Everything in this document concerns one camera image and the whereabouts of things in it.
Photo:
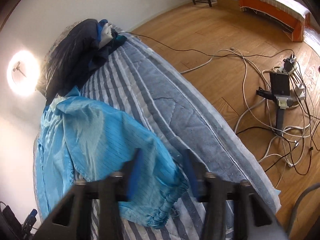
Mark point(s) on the cream folded garment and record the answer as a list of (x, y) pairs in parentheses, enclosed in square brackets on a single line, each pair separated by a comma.
[(106, 33)]

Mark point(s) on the light blue coat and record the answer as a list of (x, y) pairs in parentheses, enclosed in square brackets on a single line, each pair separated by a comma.
[(100, 135)]

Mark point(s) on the teal folded garment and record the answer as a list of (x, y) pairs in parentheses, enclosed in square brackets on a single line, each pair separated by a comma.
[(118, 40)]

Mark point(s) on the striped blanket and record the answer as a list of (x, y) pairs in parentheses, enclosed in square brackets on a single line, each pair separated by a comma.
[(175, 110)]

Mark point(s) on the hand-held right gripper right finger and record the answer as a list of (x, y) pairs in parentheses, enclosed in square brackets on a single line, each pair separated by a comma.
[(193, 180)]

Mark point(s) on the navy down jacket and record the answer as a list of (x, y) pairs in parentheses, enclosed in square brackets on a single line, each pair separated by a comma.
[(75, 55)]

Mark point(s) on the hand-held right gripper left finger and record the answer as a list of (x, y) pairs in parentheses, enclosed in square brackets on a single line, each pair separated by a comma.
[(133, 172)]

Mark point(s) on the grey metal tube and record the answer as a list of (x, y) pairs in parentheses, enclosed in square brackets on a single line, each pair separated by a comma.
[(295, 205)]

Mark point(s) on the phone holder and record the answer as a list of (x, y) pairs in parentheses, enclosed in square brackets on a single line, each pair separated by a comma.
[(20, 70)]

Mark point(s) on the white power strip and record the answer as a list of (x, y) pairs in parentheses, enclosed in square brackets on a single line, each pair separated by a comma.
[(298, 90)]

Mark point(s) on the cardboard box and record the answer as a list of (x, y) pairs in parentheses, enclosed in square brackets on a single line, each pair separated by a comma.
[(228, 3)]

